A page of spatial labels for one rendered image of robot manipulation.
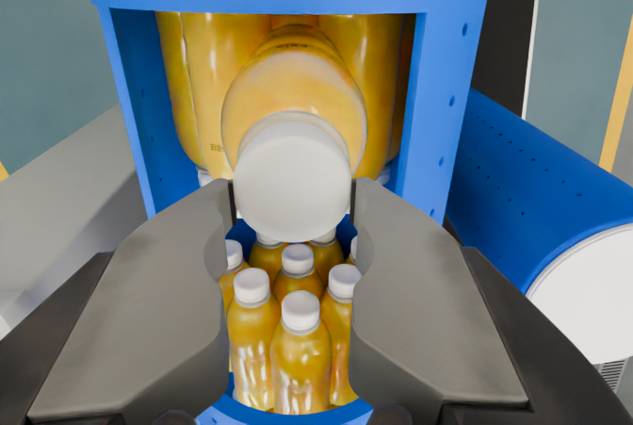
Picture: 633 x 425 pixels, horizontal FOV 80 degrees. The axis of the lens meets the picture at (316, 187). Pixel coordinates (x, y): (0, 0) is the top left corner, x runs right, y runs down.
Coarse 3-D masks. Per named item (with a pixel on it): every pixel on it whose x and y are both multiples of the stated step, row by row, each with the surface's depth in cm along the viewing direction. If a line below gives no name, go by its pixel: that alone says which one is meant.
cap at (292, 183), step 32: (288, 128) 12; (256, 160) 11; (288, 160) 12; (320, 160) 12; (256, 192) 12; (288, 192) 12; (320, 192) 12; (256, 224) 13; (288, 224) 13; (320, 224) 13
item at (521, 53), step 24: (504, 0) 117; (528, 0) 117; (504, 24) 120; (528, 24) 120; (480, 48) 123; (504, 48) 124; (528, 48) 124; (480, 72) 127; (504, 72) 127; (528, 72) 128; (504, 96) 131
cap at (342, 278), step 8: (344, 264) 44; (336, 272) 43; (344, 272) 43; (352, 272) 43; (360, 272) 43; (336, 280) 42; (344, 280) 42; (352, 280) 42; (336, 288) 42; (344, 288) 41; (352, 288) 42; (344, 296) 42; (352, 296) 42
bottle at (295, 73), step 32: (288, 32) 22; (320, 32) 26; (256, 64) 16; (288, 64) 15; (320, 64) 15; (256, 96) 14; (288, 96) 14; (320, 96) 14; (352, 96) 15; (224, 128) 15; (256, 128) 13; (320, 128) 13; (352, 128) 15; (352, 160) 15
